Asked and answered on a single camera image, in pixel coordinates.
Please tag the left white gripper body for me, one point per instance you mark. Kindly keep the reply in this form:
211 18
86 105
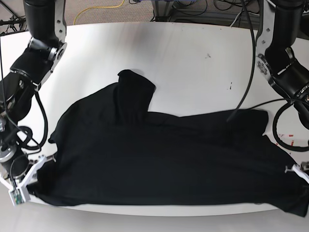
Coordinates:
299 170

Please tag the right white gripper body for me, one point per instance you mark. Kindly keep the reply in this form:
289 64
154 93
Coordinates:
17 164

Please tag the red tape rectangle marker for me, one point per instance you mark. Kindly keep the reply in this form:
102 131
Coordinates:
287 139

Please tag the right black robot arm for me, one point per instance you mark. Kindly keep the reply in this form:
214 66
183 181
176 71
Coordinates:
47 26

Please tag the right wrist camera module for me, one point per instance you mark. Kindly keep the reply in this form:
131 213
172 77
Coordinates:
19 196

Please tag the black T-shirt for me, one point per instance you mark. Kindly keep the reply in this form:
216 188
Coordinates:
112 150

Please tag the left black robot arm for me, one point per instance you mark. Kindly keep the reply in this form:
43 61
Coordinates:
280 21

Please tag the black tripod stand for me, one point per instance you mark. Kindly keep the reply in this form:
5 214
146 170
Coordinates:
14 24

